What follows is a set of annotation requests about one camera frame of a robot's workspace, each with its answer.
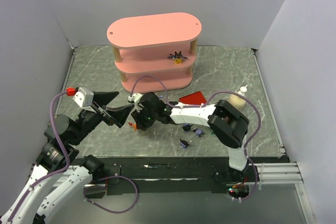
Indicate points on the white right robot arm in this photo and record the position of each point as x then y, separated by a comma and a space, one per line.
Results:
228, 124

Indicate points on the orange pikachu figure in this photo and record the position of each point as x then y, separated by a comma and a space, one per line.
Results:
133, 125

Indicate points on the aluminium rail frame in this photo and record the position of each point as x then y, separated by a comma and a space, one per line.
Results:
272, 174

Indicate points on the red flat box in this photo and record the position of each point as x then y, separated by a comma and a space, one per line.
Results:
196, 98

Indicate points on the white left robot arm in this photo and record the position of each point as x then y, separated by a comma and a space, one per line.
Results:
40, 199

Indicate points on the purple black figure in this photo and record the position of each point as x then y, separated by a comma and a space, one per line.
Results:
184, 144
198, 132
187, 127

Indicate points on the purple black figure right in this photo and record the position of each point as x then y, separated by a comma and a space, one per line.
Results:
198, 132

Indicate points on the pink three-tier wooden shelf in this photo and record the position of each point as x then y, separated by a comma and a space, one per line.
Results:
142, 44

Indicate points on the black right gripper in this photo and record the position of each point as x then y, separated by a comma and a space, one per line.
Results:
140, 118

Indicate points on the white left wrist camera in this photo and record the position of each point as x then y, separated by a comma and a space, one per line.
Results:
83, 98

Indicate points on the purple black figure upper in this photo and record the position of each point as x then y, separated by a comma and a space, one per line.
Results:
187, 127

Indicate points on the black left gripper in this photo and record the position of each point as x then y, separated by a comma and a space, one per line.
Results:
102, 112

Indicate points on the beige pump bottle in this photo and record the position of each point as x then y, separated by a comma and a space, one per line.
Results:
237, 101

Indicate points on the black winged pikachu figure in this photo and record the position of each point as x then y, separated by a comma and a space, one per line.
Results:
177, 57

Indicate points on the purple black figure lower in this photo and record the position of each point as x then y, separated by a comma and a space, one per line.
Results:
184, 144

